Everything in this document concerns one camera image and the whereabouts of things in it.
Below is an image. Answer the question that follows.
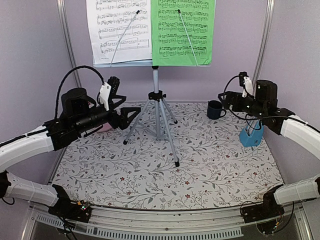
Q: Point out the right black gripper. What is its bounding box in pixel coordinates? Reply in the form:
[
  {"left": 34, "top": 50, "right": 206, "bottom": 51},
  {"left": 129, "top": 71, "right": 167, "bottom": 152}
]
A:
[{"left": 219, "top": 90, "right": 267, "bottom": 120}]

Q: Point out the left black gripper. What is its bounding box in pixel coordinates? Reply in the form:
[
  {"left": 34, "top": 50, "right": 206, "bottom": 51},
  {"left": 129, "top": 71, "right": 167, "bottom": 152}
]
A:
[{"left": 74, "top": 95, "right": 141, "bottom": 134}]

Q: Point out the light blue music stand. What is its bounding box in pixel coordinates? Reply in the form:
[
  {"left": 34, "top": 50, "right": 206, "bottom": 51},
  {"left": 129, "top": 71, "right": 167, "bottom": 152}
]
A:
[{"left": 92, "top": 0, "right": 216, "bottom": 168}]

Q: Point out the blue metronome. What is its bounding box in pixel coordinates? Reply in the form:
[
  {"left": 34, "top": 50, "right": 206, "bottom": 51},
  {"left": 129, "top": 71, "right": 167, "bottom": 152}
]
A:
[{"left": 239, "top": 120, "right": 264, "bottom": 148}]

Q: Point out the green paper sheet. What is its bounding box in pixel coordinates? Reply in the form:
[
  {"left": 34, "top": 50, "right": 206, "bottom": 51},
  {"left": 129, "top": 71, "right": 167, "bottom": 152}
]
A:
[{"left": 151, "top": 0, "right": 216, "bottom": 67}]

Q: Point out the white sheet music page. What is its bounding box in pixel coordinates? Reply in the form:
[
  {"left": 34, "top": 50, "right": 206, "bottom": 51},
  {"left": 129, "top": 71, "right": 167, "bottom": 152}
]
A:
[{"left": 86, "top": 0, "right": 152, "bottom": 64}]

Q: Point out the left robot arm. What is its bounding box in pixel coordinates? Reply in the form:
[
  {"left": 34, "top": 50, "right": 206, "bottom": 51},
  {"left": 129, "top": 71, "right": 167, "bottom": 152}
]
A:
[{"left": 0, "top": 83, "right": 141, "bottom": 217}]

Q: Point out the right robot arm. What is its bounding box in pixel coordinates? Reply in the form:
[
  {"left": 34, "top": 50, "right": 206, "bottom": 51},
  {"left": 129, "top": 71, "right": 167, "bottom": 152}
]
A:
[{"left": 218, "top": 79, "right": 320, "bottom": 218}]

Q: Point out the dark blue mug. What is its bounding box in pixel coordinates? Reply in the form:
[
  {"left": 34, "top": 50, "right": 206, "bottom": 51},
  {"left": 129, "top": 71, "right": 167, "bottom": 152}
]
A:
[{"left": 206, "top": 100, "right": 227, "bottom": 120}]

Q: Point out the pink plate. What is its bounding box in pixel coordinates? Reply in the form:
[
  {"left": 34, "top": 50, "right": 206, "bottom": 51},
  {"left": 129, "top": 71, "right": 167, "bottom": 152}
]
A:
[{"left": 97, "top": 123, "right": 112, "bottom": 133}]

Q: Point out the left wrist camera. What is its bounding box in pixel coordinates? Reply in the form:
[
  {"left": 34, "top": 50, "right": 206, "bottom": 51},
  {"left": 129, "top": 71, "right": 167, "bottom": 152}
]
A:
[{"left": 97, "top": 76, "right": 120, "bottom": 111}]

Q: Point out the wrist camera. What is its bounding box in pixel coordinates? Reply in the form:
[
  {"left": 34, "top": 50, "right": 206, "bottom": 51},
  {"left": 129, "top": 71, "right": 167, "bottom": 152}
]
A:
[
  {"left": 238, "top": 71, "right": 254, "bottom": 98},
  {"left": 97, "top": 76, "right": 120, "bottom": 111}
]

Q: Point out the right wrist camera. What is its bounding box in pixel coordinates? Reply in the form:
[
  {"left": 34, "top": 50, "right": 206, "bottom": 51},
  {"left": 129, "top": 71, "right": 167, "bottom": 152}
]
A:
[{"left": 238, "top": 71, "right": 254, "bottom": 98}]

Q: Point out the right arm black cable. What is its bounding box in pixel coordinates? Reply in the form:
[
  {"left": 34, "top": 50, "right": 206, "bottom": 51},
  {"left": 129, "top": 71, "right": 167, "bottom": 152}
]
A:
[{"left": 222, "top": 74, "right": 308, "bottom": 131}]

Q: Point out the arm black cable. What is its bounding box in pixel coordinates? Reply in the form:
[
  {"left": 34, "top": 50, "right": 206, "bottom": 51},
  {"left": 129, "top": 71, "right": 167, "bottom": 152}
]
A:
[
  {"left": 222, "top": 74, "right": 308, "bottom": 131},
  {"left": 54, "top": 65, "right": 106, "bottom": 118}
]

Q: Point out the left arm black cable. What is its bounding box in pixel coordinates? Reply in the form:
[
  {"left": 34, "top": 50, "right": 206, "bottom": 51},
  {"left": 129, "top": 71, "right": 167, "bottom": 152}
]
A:
[{"left": 54, "top": 65, "right": 106, "bottom": 118}]

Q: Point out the right aluminium frame post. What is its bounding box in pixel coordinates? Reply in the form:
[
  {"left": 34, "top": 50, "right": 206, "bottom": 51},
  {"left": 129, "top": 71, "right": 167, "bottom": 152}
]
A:
[{"left": 252, "top": 0, "right": 275, "bottom": 82}]

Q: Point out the aluminium frame post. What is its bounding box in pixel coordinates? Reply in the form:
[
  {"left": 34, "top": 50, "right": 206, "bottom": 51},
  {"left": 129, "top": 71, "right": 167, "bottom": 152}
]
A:
[
  {"left": 55, "top": 0, "right": 82, "bottom": 87},
  {"left": 252, "top": 0, "right": 275, "bottom": 82}
]

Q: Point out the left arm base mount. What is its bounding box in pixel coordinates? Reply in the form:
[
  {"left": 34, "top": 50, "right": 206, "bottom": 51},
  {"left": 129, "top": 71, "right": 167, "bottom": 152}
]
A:
[{"left": 48, "top": 199, "right": 92, "bottom": 223}]

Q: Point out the front aluminium rail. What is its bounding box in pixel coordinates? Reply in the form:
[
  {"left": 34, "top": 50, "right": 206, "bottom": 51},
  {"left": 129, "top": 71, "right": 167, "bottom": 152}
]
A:
[{"left": 22, "top": 203, "right": 315, "bottom": 240}]

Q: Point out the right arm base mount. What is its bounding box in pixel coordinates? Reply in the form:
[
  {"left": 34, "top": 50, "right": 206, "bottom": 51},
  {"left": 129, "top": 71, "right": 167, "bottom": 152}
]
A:
[{"left": 239, "top": 201, "right": 285, "bottom": 235}]

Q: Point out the left aluminium frame post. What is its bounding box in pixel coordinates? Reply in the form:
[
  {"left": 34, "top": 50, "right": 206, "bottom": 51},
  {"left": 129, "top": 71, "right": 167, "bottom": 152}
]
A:
[{"left": 55, "top": 0, "right": 82, "bottom": 87}]

